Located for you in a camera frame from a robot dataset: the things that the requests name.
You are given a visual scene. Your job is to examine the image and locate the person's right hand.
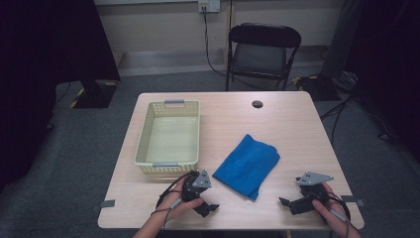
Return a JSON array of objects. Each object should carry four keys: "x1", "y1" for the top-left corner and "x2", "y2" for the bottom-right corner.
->
[{"x1": 311, "y1": 181, "x2": 349, "y2": 230}]

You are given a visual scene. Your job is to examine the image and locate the white coiled cable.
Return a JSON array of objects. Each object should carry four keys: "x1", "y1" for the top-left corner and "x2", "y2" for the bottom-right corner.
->
[{"x1": 335, "y1": 70, "x2": 360, "y2": 93}]

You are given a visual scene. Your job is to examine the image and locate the white wall outlet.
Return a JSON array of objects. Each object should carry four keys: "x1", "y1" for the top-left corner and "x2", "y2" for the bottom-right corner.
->
[{"x1": 197, "y1": 0, "x2": 222, "y2": 14}]

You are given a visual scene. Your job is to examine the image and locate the black stand base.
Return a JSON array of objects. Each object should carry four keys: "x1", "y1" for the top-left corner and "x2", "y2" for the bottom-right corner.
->
[{"x1": 69, "y1": 78, "x2": 120, "y2": 110}]

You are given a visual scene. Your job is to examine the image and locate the pale yellow plastic basket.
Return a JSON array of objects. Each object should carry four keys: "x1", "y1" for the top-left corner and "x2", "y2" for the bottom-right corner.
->
[{"x1": 133, "y1": 98, "x2": 201, "y2": 176}]

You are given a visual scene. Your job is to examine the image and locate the grey curtain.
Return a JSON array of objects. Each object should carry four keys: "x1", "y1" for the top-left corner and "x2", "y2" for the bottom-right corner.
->
[{"x1": 319, "y1": 0, "x2": 365, "y2": 80}]

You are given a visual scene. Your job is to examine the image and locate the black folding chair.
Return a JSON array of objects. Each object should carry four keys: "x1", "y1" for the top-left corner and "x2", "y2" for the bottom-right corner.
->
[{"x1": 225, "y1": 22, "x2": 302, "y2": 92}]

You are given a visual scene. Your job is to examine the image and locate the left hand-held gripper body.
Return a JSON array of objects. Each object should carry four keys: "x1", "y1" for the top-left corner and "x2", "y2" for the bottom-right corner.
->
[{"x1": 180, "y1": 169, "x2": 213, "y2": 203}]

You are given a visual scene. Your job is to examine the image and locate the blue cloth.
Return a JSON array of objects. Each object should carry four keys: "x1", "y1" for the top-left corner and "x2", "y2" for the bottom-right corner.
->
[{"x1": 212, "y1": 133, "x2": 281, "y2": 202}]

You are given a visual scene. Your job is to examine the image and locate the black floor box yellow tape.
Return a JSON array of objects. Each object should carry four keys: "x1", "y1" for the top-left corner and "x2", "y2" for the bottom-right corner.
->
[{"x1": 292, "y1": 74, "x2": 342, "y2": 102}]

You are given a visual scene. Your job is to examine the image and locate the black floor cable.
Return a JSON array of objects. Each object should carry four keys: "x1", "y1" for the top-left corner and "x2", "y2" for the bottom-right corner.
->
[{"x1": 319, "y1": 93, "x2": 356, "y2": 148}]

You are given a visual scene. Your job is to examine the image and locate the black wall outlet cable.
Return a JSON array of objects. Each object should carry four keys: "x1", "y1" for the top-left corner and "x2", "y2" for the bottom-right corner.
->
[{"x1": 201, "y1": 5, "x2": 232, "y2": 79}]

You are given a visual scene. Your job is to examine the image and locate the person's left hand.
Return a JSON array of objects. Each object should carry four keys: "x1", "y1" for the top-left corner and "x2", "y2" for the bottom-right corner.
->
[{"x1": 157, "y1": 179, "x2": 205, "y2": 226}]

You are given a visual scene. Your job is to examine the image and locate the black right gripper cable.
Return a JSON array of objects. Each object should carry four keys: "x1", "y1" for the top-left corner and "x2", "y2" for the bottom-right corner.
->
[{"x1": 326, "y1": 190, "x2": 359, "y2": 232}]

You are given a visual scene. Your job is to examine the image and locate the black curtain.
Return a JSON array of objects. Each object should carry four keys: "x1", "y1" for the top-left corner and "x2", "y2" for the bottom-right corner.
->
[
  {"x1": 345, "y1": 0, "x2": 420, "y2": 163},
  {"x1": 0, "y1": 0, "x2": 122, "y2": 194}
]

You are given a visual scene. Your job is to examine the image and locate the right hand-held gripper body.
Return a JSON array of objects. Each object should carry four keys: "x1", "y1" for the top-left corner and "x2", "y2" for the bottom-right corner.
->
[{"x1": 288, "y1": 171, "x2": 335, "y2": 216}]

